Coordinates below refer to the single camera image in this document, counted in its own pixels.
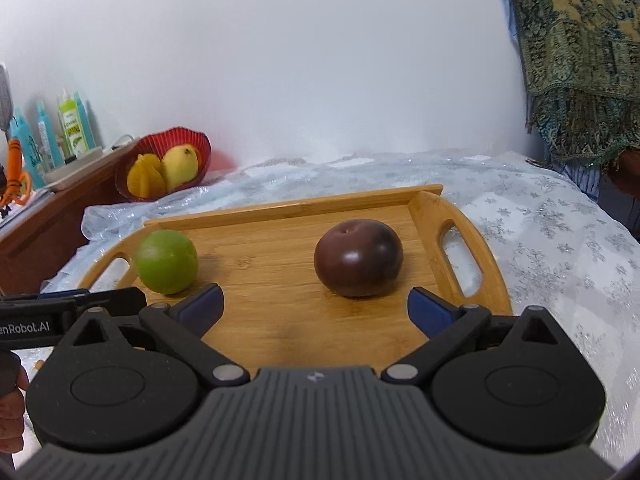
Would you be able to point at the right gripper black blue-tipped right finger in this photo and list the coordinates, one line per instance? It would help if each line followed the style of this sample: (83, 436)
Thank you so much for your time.
(450, 330)

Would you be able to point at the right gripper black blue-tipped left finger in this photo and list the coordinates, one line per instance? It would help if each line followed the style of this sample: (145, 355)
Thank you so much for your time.
(178, 332)

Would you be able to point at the green apple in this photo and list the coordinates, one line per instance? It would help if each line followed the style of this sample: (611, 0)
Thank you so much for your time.
(167, 262)

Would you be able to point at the dark purple plum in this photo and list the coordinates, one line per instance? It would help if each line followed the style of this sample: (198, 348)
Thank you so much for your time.
(359, 258)

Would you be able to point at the person's left hand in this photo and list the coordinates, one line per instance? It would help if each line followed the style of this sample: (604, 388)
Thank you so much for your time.
(14, 383)

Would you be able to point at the wooden side cabinet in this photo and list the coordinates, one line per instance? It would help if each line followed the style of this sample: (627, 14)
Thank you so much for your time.
(35, 246)

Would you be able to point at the bamboo serving tray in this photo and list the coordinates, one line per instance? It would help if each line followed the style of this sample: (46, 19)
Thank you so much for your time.
(276, 311)

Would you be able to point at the snowflake sheer tablecloth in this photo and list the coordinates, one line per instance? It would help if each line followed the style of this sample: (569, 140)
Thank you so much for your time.
(554, 246)

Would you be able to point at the white tray on cabinet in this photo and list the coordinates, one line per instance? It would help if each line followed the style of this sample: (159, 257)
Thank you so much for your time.
(64, 177)

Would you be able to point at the yellow starfruit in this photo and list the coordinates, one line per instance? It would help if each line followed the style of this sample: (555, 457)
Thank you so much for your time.
(145, 179)

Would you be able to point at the yellow mango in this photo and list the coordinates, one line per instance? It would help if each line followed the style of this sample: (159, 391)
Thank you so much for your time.
(179, 165)

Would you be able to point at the red plastic fruit bowl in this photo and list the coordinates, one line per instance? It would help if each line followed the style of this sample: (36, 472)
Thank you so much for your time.
(159, 144)

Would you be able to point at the teal bottle left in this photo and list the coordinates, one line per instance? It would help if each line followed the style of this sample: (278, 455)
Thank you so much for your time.
(48, 138)

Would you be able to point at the electric fly swatter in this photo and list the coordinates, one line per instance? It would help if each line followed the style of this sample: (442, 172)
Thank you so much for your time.
(6, 103)

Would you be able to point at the green patterned fringed shawl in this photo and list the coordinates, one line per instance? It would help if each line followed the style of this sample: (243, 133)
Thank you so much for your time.
(580, 63)

